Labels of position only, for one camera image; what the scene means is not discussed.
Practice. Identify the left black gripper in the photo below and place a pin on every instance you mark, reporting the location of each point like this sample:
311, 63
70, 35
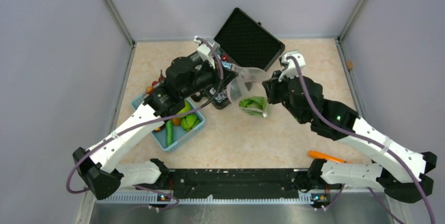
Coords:
217, 79

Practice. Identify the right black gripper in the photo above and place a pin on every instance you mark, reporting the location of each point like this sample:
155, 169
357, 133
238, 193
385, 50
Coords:
272, 86

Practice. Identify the green apple toy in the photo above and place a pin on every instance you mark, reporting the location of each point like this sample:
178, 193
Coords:
187, 107

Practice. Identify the green napa cabbage toy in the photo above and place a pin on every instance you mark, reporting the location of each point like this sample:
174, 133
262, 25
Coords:
256, 106

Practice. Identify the clear zip top bag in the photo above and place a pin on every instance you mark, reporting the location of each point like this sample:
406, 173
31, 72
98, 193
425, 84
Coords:
247, 83

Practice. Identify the green striped round fruit toy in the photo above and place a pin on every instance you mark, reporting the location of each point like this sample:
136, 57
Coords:
189, 122

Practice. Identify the orange brown fruit toy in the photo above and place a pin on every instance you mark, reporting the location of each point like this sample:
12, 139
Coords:
176, 121

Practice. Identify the green cucumber toy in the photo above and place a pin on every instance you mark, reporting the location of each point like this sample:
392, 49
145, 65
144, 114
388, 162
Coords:
169, 127

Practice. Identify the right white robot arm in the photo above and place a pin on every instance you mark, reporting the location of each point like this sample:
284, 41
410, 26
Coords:
394, 168

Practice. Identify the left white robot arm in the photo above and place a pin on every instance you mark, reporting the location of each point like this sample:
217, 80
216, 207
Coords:
99, 165

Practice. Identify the red cherry tomato bunch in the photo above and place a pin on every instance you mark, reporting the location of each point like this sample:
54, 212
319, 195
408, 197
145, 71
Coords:
149, 89

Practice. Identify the light blue plastic basket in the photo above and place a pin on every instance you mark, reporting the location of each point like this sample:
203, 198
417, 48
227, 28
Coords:
180, 135

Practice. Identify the black poker chip case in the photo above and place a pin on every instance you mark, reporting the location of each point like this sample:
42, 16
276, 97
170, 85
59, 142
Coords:
244, 43

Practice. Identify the orange marker pen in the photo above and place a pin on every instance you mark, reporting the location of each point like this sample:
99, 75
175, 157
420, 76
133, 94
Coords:
319, 155

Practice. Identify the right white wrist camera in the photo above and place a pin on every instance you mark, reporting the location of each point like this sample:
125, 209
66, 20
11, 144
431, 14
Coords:
293, 62

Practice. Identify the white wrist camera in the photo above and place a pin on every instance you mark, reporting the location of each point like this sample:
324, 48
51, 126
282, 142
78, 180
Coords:
207, 50
293, 62

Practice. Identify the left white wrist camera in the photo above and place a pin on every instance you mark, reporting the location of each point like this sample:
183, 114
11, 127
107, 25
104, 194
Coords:
207, 50

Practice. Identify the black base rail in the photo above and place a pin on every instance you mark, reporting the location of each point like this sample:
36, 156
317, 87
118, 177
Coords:
263, 183

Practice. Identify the white cable duct strip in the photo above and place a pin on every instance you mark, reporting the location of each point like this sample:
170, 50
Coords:
153, 199

